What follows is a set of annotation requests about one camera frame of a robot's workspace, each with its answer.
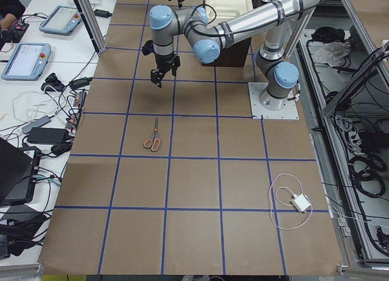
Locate dark wooden drawer cabinet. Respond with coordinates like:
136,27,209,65
202,38,252,68

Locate orange grey scissors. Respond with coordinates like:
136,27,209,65
143,118,160,152

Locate cream plastic tray box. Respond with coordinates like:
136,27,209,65
205,0,253,26

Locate black power adapter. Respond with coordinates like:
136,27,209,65
94,9,112,18

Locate teach pendant far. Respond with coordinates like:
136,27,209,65
39,5,81,36

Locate teach pendant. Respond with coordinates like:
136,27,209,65
1,43,51,81
39,5,81,36

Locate teach pendant near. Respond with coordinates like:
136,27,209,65
1,43,51,81

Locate large black power brick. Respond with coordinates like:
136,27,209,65
27,127,69,145

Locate white crumpled cloth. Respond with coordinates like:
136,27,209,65
312,41,351,68

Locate black laptop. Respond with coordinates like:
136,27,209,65
1,139,41,206

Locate aluminium frame post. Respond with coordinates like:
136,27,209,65
73,0,106,55

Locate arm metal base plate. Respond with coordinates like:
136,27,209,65
248,82,299,120

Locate white charger with cable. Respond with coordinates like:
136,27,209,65
268,173,313,231

